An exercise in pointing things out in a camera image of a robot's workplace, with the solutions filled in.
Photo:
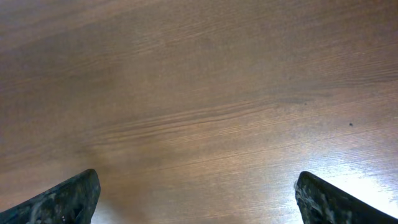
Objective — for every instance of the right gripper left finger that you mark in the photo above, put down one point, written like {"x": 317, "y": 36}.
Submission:
{"x": 72, "y": 201}

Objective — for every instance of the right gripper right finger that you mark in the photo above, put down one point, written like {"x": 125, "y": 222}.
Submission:
{"x": 320, "y": 202}

